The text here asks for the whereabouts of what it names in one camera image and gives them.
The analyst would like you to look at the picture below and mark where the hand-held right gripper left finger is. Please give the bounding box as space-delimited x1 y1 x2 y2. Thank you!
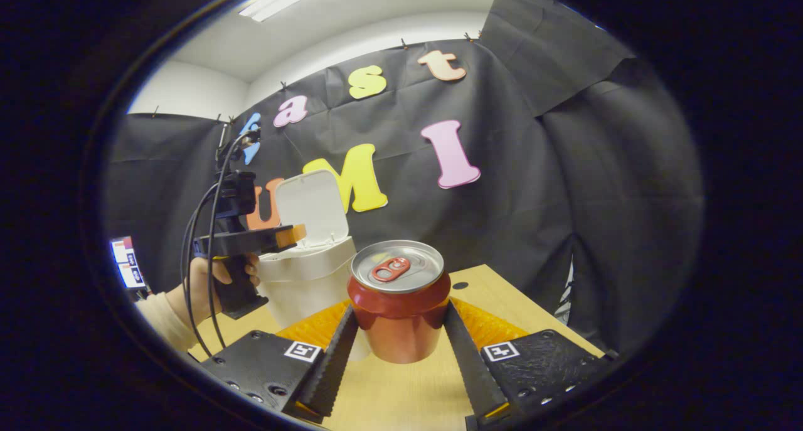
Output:
199 301 359 425

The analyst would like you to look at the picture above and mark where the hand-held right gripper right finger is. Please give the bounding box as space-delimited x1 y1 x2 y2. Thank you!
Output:
443 296 619 429

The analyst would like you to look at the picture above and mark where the white desktop garbage bin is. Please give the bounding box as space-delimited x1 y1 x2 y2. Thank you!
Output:
257 169 371 361

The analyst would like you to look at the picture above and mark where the red pop can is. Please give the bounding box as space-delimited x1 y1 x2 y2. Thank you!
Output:
347 240 452 364

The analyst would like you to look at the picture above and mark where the wooden desktop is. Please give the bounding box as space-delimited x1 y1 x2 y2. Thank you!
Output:
188 263 606 431

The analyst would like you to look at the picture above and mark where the computer monitor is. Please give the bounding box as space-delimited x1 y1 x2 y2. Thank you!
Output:
110 235 148 290

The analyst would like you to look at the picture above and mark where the black backdrop cloth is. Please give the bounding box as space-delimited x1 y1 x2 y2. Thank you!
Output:
104 0 705 356

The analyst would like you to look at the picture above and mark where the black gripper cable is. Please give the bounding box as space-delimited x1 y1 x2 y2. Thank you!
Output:
181 127 261 358

